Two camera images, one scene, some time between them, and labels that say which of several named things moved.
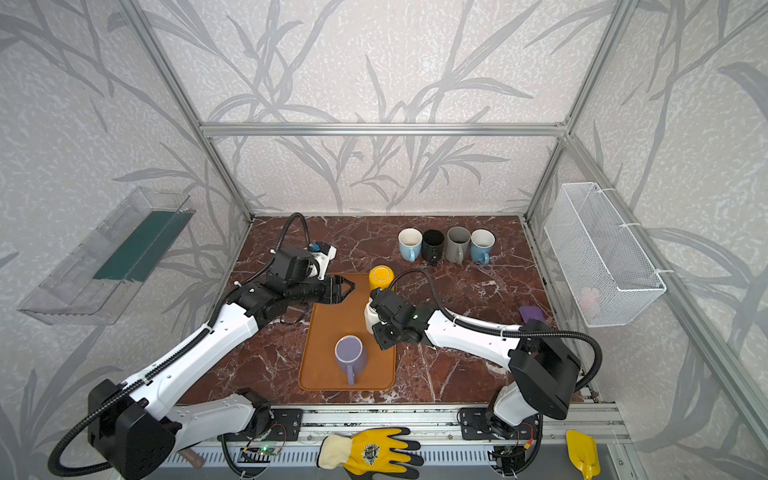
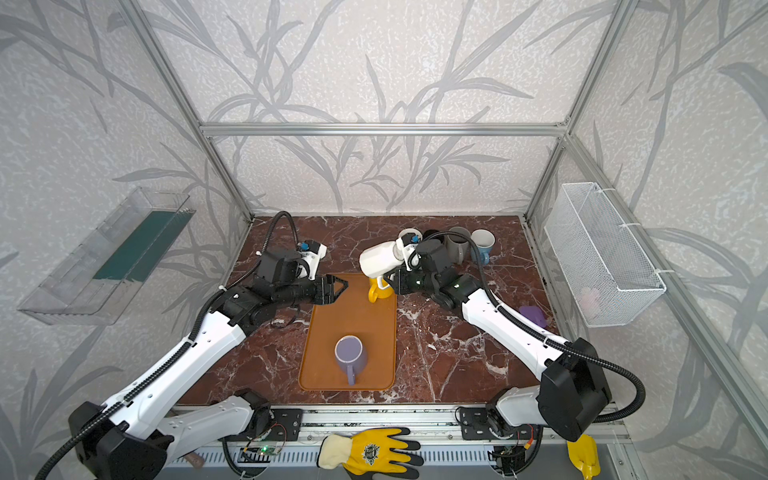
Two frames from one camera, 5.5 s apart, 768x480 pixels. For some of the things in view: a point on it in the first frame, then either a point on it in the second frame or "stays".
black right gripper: (380, 332) -> (398, 281)
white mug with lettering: (370, 316) -> (383, 256)
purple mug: (351, 356) stays
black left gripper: (327, 288) stays
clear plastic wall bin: (93, 286) stays
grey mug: (457, 243) stays
